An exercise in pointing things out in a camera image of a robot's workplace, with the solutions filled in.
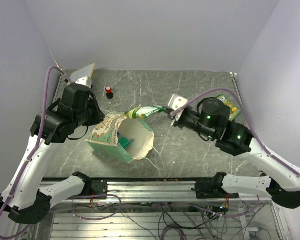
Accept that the green illustrated paper bag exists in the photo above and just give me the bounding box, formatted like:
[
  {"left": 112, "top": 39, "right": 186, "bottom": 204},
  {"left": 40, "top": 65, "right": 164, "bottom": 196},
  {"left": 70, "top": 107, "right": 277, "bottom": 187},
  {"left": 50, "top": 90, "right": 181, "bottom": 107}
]
[{"left": 85, "top": 111, "right": 158, "bottom": 164}]

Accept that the yellow green candy packet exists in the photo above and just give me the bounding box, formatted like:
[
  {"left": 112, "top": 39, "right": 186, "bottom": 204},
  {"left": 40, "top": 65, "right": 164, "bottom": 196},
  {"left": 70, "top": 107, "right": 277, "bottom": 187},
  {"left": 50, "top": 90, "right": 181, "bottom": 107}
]
[{"left": 124, "top": 105, "right": 166, "bottom": 119}]

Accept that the green spring tea candy packet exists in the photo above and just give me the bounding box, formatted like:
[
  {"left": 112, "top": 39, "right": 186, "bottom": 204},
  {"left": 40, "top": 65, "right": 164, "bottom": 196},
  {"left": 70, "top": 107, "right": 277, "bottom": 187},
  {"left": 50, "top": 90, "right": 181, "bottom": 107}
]
[{"left": 216, "top": 94, "right": 242, "bottom": 122}]

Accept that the teal candy packet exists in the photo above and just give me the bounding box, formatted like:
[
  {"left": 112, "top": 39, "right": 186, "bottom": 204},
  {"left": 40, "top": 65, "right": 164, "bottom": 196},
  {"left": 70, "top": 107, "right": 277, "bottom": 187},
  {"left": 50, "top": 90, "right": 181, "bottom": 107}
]
[{"left": 118, "top": 136, "right": 135, "bottom": 149}]

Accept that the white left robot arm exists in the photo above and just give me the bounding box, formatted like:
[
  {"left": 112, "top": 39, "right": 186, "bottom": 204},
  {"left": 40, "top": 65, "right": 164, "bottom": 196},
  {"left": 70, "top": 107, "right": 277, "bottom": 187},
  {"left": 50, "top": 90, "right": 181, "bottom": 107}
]
[{"left": 0, "top": 83, "right": 105, "bottom": 225}]

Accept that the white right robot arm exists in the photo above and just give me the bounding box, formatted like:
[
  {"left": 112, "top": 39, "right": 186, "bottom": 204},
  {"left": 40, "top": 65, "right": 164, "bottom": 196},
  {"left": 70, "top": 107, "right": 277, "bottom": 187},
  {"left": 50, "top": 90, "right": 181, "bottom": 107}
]
[{"left": 165, "top": 94, "right": 300, "bottom": 209}]

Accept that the small whiteboard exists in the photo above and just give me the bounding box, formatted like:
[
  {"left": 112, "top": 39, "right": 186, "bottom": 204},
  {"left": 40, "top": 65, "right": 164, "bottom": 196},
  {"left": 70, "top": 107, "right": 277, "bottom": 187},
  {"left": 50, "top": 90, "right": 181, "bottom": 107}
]
[{"left": 70, "top": 63, "right": 96, "bottom": 82}]

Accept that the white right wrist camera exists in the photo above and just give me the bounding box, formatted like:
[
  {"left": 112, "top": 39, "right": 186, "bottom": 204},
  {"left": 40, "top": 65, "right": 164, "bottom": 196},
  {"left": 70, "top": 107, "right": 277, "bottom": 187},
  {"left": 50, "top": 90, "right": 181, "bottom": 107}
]
[{"left": 167, "top": 93, "right": 188, "bottom": 126}]

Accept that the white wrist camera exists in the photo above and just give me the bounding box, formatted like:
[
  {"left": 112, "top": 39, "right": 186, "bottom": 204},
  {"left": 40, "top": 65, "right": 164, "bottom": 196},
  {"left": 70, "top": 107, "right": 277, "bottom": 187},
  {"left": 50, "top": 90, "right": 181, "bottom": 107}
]
[
  {"left": 75, "top": 76, "right": 93, "bottom": 89},
  {"left": 167, "top": 93, "right": 188, "bottom": 126}
]

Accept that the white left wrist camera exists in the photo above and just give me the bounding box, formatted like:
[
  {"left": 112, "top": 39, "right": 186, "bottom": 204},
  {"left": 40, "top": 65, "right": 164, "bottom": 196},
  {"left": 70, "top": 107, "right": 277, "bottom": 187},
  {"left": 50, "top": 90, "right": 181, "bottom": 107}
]
[{"left": 75, "top": 76, "right": 93, "bottom": 89}]

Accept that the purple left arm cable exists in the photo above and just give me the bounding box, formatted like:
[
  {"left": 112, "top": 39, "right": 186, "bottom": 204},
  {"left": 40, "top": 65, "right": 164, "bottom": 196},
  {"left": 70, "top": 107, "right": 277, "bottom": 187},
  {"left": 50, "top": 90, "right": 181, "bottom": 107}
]
[{"left": 0, "top": 66, "right": 73, "bottom": 238}]

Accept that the aluminium table edge rail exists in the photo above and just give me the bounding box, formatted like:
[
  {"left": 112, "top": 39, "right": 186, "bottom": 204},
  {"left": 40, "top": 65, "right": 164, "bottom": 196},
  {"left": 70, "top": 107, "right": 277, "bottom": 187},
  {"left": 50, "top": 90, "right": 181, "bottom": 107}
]
[{"left": 229, "top": 72, "right": 245, "bottom": 106}]

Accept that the aluminium front base frame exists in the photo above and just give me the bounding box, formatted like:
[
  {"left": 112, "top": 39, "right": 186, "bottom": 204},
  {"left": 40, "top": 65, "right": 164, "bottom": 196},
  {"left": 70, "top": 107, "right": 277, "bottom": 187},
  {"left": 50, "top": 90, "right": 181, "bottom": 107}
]
[{"left": 16, "top": 177, "right": 282, "bottom": 203}]

